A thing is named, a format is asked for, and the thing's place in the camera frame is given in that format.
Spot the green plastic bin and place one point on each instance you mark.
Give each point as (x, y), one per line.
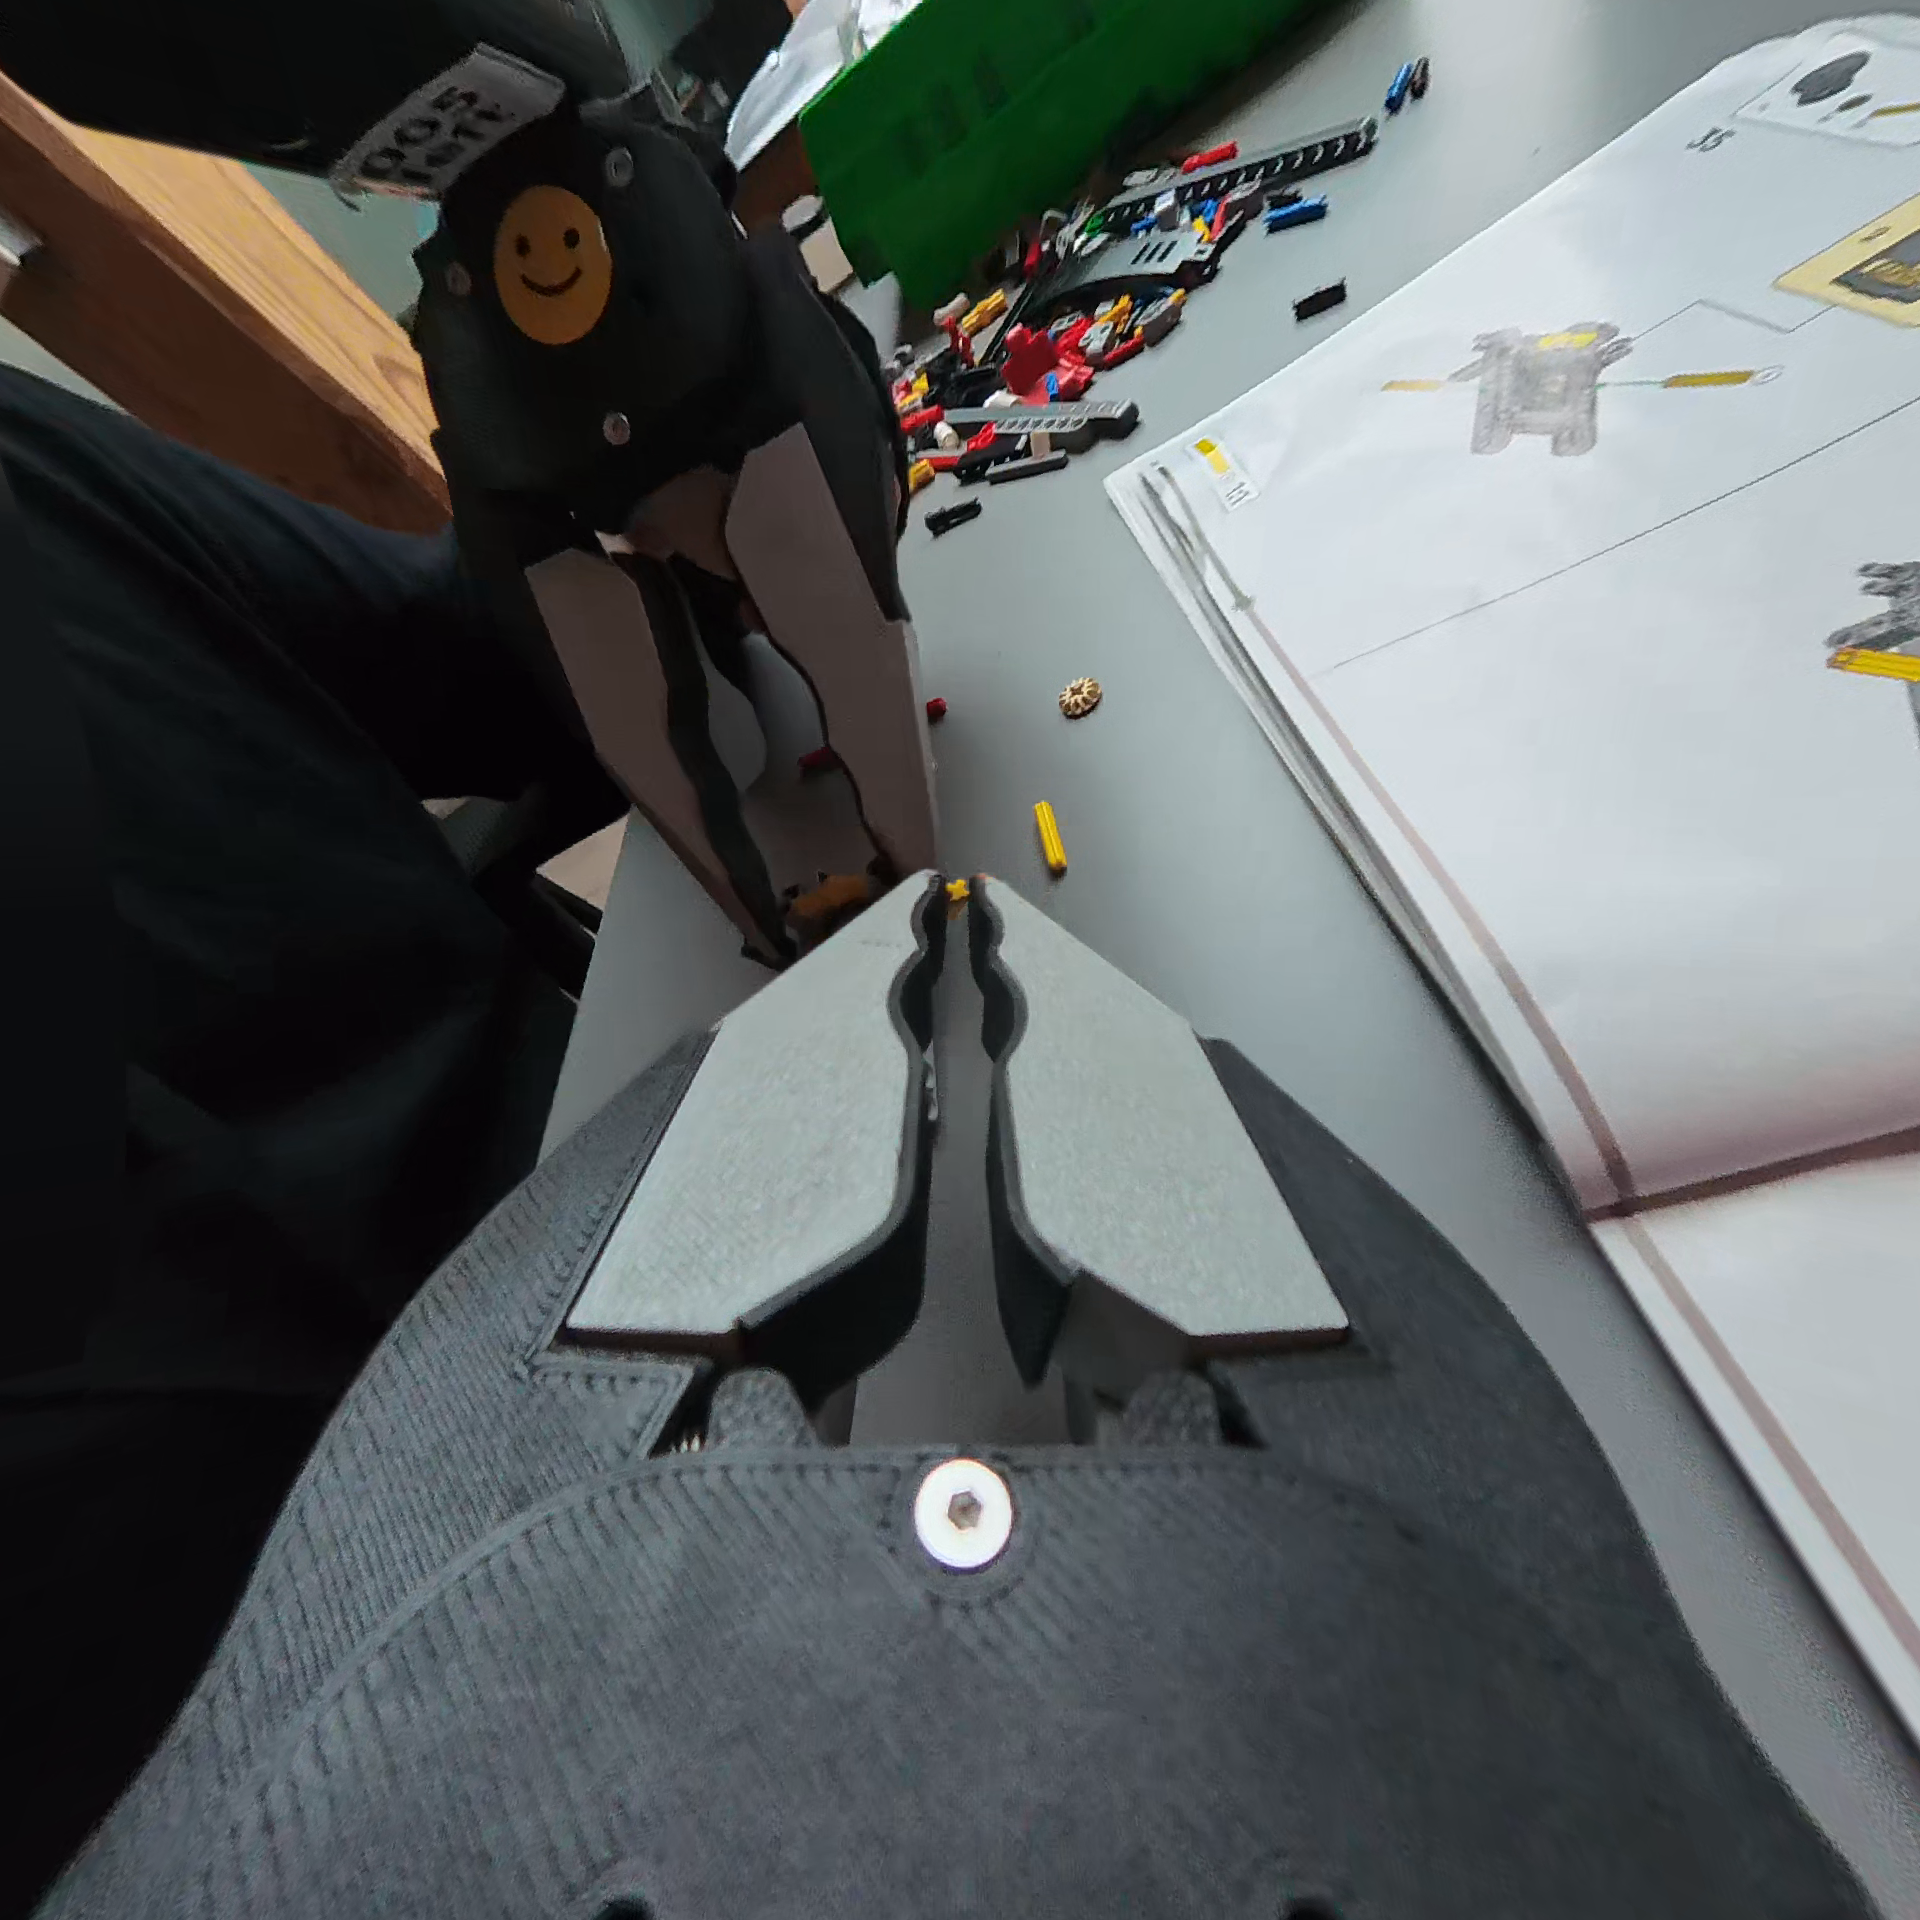
(1036, 106)

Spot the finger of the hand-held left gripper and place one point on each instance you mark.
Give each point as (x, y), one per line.
(622, 691)
(863, 661)

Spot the grey lego frame assembly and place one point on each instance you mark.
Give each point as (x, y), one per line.
(832, 896)

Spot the black lego connector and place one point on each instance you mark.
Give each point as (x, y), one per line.
(954, 517)

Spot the person's left hand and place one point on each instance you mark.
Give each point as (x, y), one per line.
(682, 517)

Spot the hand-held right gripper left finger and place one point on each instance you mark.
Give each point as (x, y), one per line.
(751, 1185)

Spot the red long lego axle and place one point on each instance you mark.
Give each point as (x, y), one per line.
(820, 760)

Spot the tan lego bevel gear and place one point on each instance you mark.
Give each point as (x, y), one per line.
(1082, 694)

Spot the white lego instruction booklet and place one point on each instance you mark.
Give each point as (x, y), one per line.
(1575, 750)

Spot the black lego pin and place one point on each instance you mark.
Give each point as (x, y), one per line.
(1320, 299)

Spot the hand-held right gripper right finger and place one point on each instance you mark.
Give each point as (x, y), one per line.
(1156, 1185)

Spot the pile of lego pieces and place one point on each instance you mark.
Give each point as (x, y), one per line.
(1096, 315)

